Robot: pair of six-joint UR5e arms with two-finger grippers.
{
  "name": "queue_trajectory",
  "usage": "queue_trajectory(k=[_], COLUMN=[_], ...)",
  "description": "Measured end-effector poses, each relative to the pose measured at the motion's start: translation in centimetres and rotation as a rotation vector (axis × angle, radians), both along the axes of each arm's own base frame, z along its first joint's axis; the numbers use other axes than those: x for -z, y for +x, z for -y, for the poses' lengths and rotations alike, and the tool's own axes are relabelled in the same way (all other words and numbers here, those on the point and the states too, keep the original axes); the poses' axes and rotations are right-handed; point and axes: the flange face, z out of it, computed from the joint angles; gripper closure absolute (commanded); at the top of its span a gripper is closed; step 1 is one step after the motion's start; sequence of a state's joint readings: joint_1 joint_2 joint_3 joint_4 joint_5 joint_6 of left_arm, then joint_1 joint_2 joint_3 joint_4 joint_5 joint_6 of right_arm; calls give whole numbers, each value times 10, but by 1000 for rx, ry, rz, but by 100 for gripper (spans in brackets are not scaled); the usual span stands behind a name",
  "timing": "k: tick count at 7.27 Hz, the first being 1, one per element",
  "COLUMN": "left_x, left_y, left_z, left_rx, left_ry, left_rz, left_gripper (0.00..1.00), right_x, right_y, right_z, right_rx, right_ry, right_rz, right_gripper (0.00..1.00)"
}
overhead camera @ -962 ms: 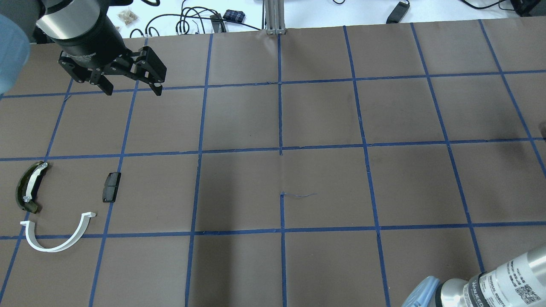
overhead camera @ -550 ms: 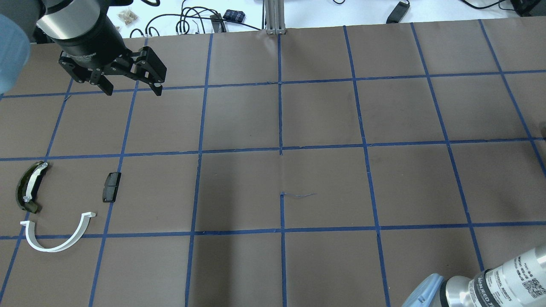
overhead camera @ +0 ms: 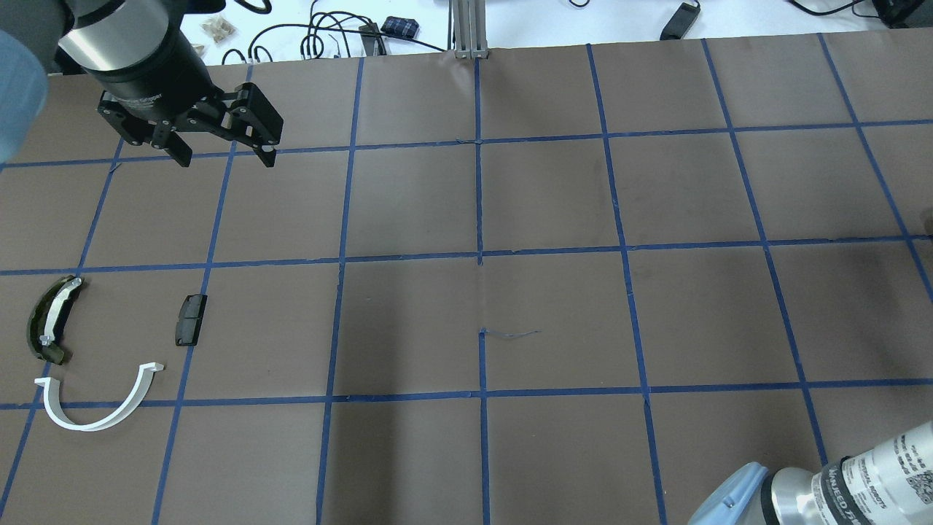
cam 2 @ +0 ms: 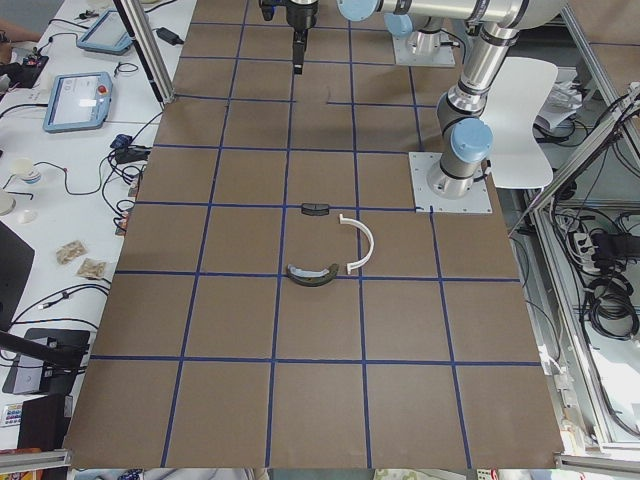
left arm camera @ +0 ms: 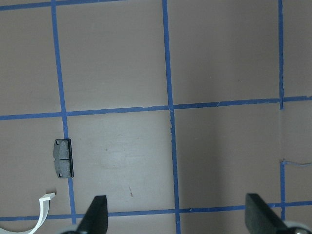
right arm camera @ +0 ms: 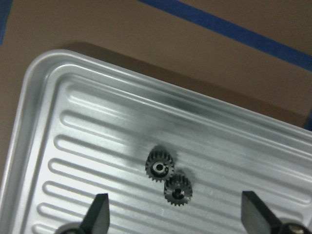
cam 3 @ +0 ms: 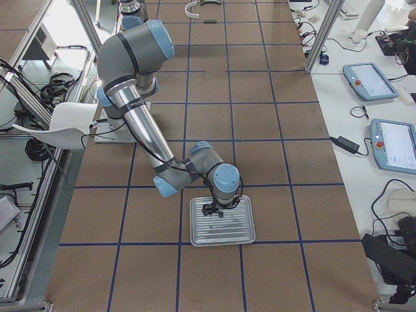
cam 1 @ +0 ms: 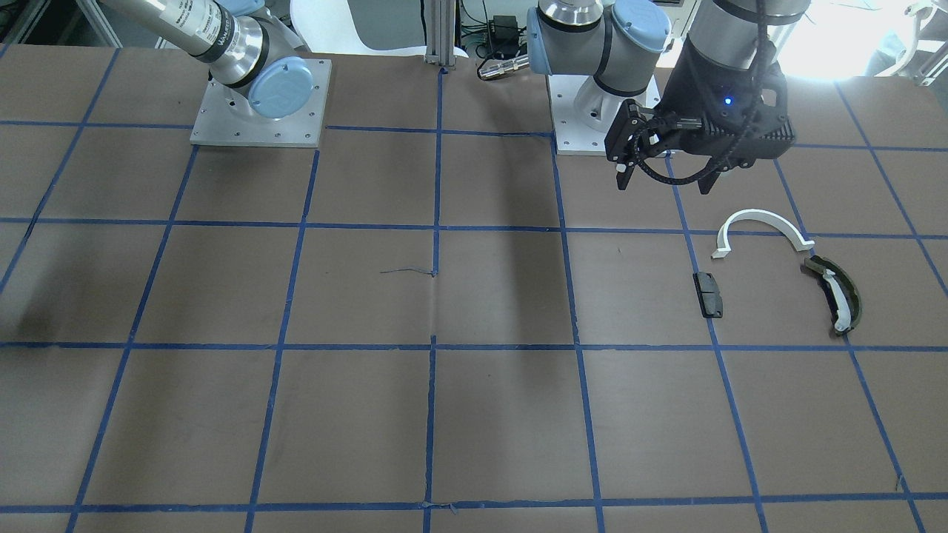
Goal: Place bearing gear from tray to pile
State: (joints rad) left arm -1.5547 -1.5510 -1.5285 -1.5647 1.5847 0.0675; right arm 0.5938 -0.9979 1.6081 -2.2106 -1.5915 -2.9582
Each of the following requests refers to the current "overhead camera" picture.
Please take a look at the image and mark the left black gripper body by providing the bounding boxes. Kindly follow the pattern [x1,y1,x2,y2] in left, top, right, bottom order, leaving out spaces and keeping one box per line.
[81,29,222,146]

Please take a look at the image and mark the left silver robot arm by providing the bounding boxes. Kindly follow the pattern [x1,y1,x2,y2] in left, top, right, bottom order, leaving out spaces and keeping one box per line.
[1,1,284,168]

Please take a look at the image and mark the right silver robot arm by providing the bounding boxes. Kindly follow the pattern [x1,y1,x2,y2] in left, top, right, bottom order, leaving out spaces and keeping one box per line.
[689,421,932,524]

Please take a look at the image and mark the brown packet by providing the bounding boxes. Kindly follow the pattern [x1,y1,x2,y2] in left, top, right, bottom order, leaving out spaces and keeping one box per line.
[200,15,237,44]

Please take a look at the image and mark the small blue black device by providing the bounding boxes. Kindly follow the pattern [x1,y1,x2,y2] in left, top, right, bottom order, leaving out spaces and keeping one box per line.
[380,16,421,40]

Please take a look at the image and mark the black brake pad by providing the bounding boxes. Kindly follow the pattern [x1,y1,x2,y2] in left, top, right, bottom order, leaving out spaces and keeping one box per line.
[174,295,208,348]

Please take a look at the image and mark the green curved brake shoe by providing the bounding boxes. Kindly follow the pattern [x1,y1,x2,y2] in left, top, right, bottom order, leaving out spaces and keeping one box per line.
[27,275,85,365]

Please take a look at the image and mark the white curved plastic piece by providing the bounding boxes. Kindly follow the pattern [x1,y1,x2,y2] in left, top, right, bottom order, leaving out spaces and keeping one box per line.
[34,362,165,432]

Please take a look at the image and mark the black power adapter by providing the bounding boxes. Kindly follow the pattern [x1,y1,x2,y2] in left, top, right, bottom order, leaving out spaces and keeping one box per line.
[659,1,702,41]

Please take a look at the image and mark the aluminium frame post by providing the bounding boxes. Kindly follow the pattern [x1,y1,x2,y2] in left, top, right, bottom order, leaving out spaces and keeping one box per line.
[448,1,489,60]

